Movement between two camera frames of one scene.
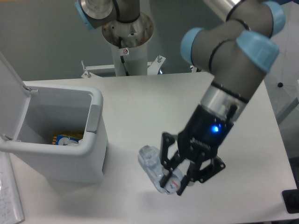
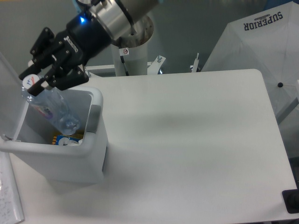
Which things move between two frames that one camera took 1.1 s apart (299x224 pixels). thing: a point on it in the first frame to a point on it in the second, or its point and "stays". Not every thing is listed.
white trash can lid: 14,100 stays
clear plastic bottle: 150,158 to 51,103
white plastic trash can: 63,138 stays
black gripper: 203,136 to 71,50
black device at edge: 291,199 stays
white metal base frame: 153,67 stays
